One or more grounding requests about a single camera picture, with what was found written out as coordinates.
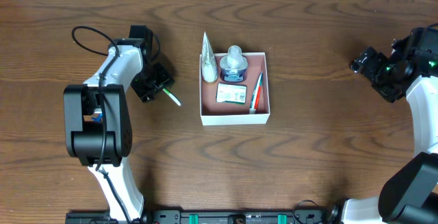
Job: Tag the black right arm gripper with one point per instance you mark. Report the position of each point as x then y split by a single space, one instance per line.
361 64

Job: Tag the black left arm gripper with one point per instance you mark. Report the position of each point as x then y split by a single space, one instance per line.
155 84

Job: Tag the green white toothbrush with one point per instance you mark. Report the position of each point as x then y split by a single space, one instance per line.
172 96

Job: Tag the white cream tube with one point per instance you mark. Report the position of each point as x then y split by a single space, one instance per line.
209 69

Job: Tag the blue disposable razor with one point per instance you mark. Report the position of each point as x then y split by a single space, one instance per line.
97 117

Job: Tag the green white soap packet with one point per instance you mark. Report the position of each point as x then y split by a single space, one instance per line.
229 93

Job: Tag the dark blue clear bottle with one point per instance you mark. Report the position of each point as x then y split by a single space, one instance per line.
233 65

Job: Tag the red green toothpaste tube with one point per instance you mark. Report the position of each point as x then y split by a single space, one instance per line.
256 95

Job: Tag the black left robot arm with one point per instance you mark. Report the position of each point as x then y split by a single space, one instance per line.
98 126

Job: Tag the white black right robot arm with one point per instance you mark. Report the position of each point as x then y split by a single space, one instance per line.
410 73

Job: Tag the white box, pink inside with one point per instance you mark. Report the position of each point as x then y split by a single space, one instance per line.
214 113

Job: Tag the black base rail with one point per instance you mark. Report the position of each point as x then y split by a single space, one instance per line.
305 212

